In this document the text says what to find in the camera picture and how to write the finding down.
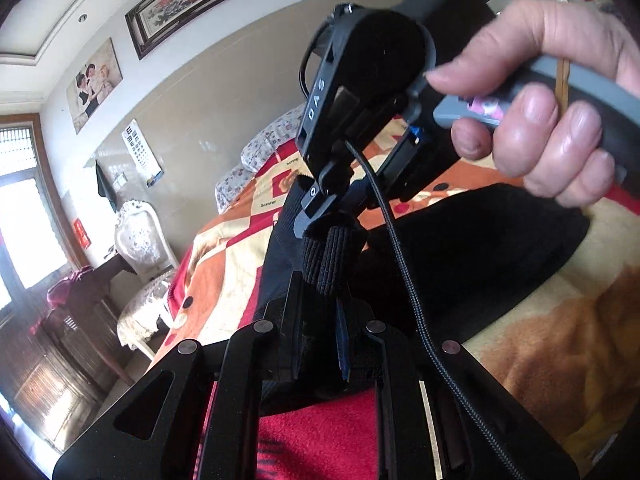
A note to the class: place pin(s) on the red wall sticker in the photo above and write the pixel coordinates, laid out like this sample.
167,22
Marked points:
82,234

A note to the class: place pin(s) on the eye chart poster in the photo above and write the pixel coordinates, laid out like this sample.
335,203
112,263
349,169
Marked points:
140,150

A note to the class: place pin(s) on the white ornate chair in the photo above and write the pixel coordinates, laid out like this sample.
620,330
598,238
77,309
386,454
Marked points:
142,240

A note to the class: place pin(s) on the dark cloth hanging on wall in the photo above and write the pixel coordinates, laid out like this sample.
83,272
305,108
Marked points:
106,185

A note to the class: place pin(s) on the orange red checkered printed blanket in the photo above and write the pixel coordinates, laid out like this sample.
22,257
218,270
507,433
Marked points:
550,360

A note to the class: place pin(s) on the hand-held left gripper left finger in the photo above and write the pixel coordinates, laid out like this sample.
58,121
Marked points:
290,330

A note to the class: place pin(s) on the dark red cloth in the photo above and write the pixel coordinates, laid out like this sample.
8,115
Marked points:
67,287

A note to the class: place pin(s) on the floral pillows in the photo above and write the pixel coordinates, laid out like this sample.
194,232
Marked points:
265,140

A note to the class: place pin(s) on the portrait wall poster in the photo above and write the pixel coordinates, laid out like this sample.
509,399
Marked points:
95,85

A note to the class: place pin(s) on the black pants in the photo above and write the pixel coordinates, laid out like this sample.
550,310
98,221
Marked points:
475,260

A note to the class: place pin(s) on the wooden framed window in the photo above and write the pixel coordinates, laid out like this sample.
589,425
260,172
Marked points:
25,220

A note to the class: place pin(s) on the person's right hand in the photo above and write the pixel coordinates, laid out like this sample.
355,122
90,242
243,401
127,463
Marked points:
550,25

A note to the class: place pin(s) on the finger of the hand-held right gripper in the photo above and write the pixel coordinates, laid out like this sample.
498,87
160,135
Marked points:
312,200
405,170

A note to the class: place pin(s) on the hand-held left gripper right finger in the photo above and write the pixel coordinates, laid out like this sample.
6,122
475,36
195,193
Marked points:
344,345

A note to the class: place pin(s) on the dark wooden desk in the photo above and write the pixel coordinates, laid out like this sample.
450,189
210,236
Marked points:
75,340

